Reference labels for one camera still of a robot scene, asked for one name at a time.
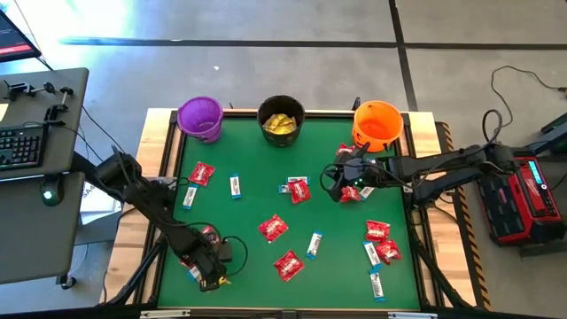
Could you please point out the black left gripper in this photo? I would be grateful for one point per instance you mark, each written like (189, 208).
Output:
(206, 259)

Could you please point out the white frame bracket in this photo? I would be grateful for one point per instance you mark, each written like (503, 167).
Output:
(412, 315)
(164, 314)

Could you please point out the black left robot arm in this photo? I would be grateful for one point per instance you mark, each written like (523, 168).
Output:
(150, 204)

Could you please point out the orange jack-o-lantern bucket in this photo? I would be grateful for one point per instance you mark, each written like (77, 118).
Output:
(376, 126)

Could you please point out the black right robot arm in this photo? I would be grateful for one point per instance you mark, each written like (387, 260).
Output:
(443, 166)

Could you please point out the black desk caster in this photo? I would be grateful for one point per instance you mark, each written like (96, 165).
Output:
(67, 282)

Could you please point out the purple monster face bucket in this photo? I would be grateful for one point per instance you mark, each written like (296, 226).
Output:
(199, 116)

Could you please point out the yellow candy packet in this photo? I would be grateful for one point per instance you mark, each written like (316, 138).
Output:
(287, 120)
(224, 281)
(271, 124)
(283, 130)

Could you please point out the black computer mouse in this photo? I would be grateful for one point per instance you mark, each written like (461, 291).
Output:
(51, 191)

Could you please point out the red black power unit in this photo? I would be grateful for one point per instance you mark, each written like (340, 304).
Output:
(522, 208)

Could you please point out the grey desk panel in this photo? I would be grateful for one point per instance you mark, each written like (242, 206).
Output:
(40, 111)
(40, 230)

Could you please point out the dark monitor with red bar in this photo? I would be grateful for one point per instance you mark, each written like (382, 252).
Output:
(13, 40)

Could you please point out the white blue Hershey's bar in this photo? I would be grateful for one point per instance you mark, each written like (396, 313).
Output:
(371, 254)
(314, 245)
(367, 192)
(377, 285)
(190, 197)
(194, 274)
(297, 179)
(235, 186)

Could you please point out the black jack-o-lantern bucket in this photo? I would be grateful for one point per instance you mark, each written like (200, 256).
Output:
(283, 142)

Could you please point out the dark stand base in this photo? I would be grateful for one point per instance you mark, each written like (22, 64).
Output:
(553, 137)

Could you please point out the yellow black hazard tape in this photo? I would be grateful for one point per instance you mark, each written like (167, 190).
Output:
(464, 221)

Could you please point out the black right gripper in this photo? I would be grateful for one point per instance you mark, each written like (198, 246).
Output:
(378, 175)

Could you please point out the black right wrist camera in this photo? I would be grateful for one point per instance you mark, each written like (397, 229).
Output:
(353, 164)

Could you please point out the black keyboard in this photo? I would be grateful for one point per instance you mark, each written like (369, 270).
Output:
(22, 146)

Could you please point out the black desk clamp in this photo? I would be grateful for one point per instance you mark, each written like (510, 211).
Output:
(55, 108)
(17, 90)

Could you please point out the black aluminium table frame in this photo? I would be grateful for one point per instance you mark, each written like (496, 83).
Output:
(345, 315)

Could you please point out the red Skittles candy packet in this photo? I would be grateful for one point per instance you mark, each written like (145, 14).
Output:
(377, 231)
(299, 192)
(212, 234)
(201, 174)
(273, 228)
(351, 194)
(389, 251)
(343, 149)
(288, 265)
(185, 263)

